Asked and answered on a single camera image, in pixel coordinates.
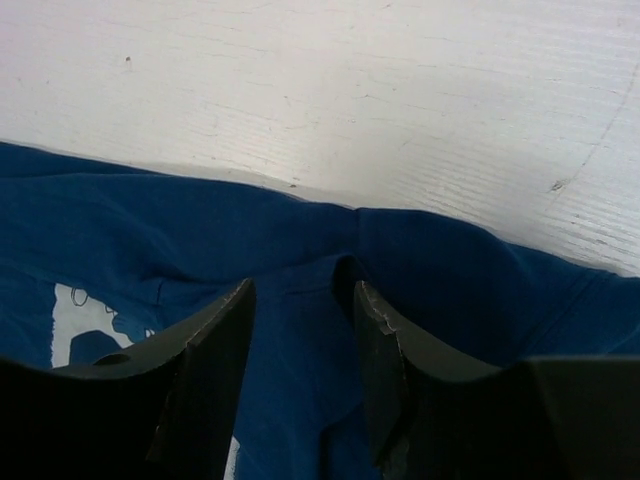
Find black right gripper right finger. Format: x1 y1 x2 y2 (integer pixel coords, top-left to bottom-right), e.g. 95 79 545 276
353 282 639 479

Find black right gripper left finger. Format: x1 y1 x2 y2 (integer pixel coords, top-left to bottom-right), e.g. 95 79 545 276
1 279 256 479

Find blue printed t shirt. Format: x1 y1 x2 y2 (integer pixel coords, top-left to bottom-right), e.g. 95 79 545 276
1 144 639 479

